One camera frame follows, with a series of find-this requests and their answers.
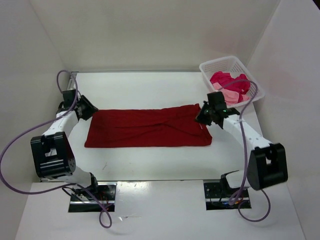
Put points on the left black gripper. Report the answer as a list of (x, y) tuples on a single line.
[(88, 109)]

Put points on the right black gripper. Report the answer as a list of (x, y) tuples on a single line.
[(202, 116)]

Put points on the dark red t-shirt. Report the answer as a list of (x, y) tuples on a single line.
[(134, 128)]

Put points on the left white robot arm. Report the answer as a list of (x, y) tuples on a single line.
[(52, 153)]

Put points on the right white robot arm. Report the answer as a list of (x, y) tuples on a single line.
[(265, 162)]

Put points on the light pink t-shirt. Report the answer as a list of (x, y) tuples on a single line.
[(231, 97)]

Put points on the magenta t-shirt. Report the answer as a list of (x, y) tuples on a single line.
[(238, 84)]

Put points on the white plastic basket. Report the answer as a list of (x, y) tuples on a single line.
[(232, 65)]

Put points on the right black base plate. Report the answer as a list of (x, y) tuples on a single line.
[(217, 197)]

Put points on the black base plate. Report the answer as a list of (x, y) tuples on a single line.
[(217, 197), (82, 202)]

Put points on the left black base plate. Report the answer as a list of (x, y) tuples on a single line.
[(82, 202)]

